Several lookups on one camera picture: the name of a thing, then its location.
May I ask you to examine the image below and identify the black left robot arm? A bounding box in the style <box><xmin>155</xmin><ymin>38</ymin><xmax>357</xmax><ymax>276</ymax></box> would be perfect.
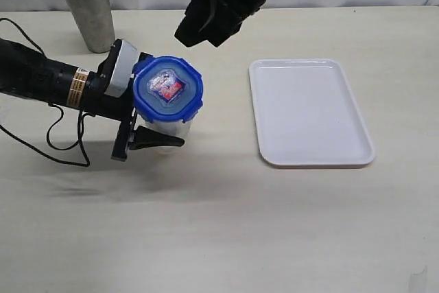
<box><xmin>1</xmin><ymin>39</ymin><xmax>185</xmax><ymax>161</ymax></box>

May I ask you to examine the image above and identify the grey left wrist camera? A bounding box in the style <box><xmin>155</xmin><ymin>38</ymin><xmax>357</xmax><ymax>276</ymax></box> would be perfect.
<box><xmin>104</xmin><ymin>39</ymin><xmax>139</xmax><ymax>97</ymax></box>

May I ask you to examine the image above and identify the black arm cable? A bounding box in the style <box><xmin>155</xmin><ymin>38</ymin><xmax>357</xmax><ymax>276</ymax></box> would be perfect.
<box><xmin>0</xmin><ymin>17</ymin><xmax>91</xmax><ymax>167</ymax></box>

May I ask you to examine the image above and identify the white rectangular plastic tray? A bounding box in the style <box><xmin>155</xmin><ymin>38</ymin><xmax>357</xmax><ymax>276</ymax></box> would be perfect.
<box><xmin>248</xmin><ymin>58</ymin><xmax>376</xmax><ymax>168</ymax></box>

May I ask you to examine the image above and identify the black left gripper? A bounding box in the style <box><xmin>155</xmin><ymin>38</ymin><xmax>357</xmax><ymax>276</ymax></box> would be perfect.
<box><xmin>84</xmin><ymin>42</ymin><xmax>185</xmax><ymax>161</ymax></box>

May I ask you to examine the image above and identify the clear tall plastic container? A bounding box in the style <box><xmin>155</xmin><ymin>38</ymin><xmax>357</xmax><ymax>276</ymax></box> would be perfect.
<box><xmin>145</xmin><ymin>120</ymin><xmax>192</xmax><ymax>154</ymax></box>

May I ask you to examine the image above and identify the blue plastic lid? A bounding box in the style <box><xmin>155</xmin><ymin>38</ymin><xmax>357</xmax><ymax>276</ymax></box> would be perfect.
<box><xmin>132</xmin><ymin>56</ymin><xmax>204</xmax><ymax>123</ymax></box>

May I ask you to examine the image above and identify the stainless steel tumbler cup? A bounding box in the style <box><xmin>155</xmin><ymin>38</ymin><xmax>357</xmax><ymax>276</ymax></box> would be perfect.
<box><xmin>65</xmin><ymin>0</ymin><xmax>116</xmax><ymax>54</ymax></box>

